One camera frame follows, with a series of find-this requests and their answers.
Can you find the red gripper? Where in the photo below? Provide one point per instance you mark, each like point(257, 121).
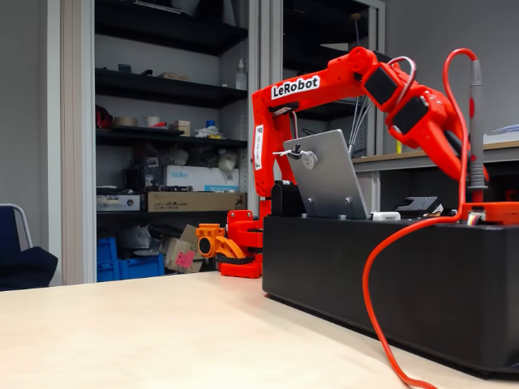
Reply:
point(435, 134)

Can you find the grey test probe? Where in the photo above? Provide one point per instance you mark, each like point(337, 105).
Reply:
point(476, 133)

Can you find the grey hinged door panel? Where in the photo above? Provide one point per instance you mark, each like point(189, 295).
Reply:
point(328, 182)

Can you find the black knob with zip tie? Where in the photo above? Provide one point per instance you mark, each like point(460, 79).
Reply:
point(297, 150)

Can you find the red robot arm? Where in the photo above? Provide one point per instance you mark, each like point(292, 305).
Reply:
point(340, 77)

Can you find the grey metal storage shelving unit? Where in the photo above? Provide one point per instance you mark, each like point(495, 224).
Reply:
point(77, 162)

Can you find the wooden side desk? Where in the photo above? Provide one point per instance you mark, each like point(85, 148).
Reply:
point(381, 162)

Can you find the paper stack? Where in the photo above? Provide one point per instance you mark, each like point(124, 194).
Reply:
point(504, 130)

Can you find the red display module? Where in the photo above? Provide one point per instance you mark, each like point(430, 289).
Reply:
point(498, 210)

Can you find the white slider knob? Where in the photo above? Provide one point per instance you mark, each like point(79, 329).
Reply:
point(387, 216)

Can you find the black task board box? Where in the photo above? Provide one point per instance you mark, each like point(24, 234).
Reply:
point(405, 283)

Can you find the thin rod round tip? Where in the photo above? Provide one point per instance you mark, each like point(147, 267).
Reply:
point(356, 16)

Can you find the white plastic bottle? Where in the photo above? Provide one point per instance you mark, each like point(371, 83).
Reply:
point(241, 79)

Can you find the white crumpled cloth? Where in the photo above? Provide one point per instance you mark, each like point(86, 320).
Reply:
point(208, 131)

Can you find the white Weller box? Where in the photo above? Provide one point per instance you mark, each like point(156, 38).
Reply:
point(194, 178)

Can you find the long brown cardboard box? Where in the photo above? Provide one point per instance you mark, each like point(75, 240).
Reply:
point(194, 201)

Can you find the small wooden box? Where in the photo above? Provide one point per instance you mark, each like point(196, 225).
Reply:
point(180, 127)

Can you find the small plain cardboard box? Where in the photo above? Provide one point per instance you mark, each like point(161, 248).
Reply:
point(188, 234)

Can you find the flat cardboard piece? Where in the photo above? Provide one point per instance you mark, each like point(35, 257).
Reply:
point(172, 76)

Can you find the cardboard box pink sticker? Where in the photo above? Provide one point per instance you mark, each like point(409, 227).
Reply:
point(174, 251)

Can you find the white tape roll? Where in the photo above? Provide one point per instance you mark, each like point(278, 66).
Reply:
point(153, 121)

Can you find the brown tape roll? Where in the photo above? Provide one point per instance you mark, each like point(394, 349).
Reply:
point(125, 121)

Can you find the blue plastic crate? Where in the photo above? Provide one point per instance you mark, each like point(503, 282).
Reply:
point(138, 267)
point(106, 249)

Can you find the white printed carton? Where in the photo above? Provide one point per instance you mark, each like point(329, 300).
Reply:
point(117, 202)

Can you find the small black box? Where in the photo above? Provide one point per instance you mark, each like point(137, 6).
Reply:
point(124, 68)

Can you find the red shelf object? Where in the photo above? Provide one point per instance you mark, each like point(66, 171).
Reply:
point(103, 119)

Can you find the dark cloth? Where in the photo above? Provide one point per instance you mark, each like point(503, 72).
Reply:
point(24, 267)

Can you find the blue chair metal frame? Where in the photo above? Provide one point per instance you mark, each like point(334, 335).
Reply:
point(8, 231)

